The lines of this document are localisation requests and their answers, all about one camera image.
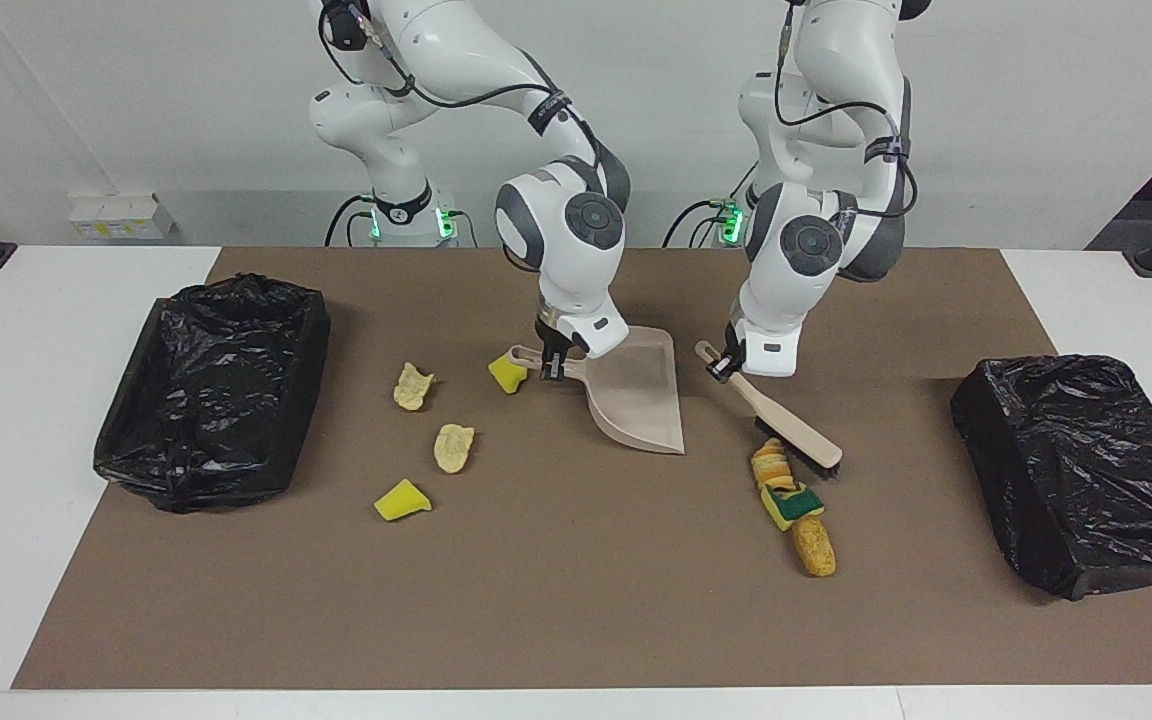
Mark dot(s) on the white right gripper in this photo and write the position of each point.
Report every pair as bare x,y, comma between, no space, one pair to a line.
596,332

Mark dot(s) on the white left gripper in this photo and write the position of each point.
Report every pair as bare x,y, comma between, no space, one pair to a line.
771,352

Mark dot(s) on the yellow sponge piece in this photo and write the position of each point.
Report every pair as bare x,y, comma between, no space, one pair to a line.
399,502
506,375

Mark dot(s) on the beige hand brush black bristles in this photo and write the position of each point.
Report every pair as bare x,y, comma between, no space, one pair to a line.
786,415

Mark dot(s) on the beige plastic dustpan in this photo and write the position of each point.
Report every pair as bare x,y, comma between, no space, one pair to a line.
636,400

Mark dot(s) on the orange striped sponge piece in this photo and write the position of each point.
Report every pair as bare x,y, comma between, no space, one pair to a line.
771,462

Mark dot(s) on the beige foam chunk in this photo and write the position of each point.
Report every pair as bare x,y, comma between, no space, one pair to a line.
413,388
453,448

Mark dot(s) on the green and yellow sponge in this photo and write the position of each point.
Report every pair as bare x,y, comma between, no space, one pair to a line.
791,505

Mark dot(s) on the brown oval foam lump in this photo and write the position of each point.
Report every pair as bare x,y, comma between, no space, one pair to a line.
814,548

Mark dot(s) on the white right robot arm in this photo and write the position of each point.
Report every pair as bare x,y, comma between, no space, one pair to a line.
566,270

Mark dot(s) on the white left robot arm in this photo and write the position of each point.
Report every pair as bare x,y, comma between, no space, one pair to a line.
796,280

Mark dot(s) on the black bag-lined bin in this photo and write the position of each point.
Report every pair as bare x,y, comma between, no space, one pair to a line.
206,400
1086,470

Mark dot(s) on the brown table mat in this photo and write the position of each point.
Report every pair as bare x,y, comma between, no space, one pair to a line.
576,620

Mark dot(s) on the white wall socket box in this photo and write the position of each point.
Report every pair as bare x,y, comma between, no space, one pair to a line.
121,215

